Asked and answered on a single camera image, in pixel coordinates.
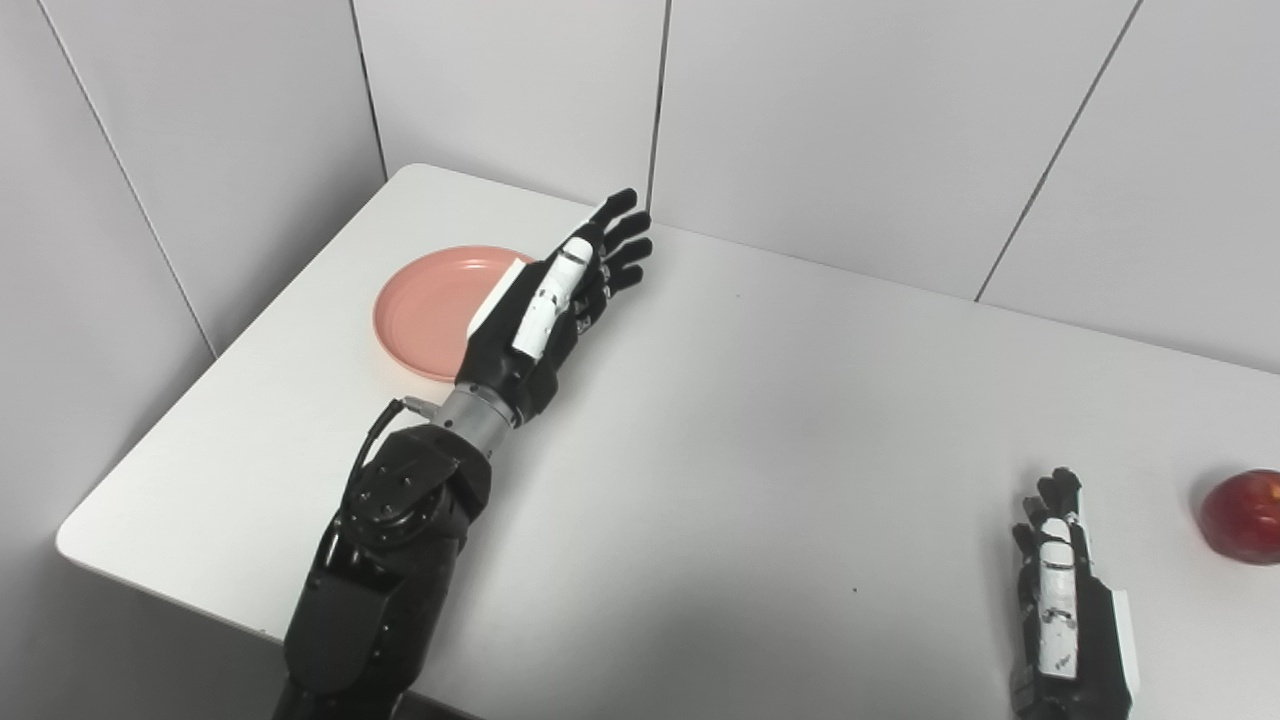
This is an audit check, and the pink round plate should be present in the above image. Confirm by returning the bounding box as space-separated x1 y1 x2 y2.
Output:
372 246 536 384

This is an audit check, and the red apple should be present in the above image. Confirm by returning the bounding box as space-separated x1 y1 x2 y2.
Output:
1199 468 1280 567

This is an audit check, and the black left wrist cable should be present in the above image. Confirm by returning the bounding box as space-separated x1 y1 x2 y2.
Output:
345 397 441 501

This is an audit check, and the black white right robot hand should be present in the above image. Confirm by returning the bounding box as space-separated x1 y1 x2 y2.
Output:
1010 467 1141 720

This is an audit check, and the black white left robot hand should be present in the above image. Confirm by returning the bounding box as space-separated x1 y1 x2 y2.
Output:
455 187 654 429

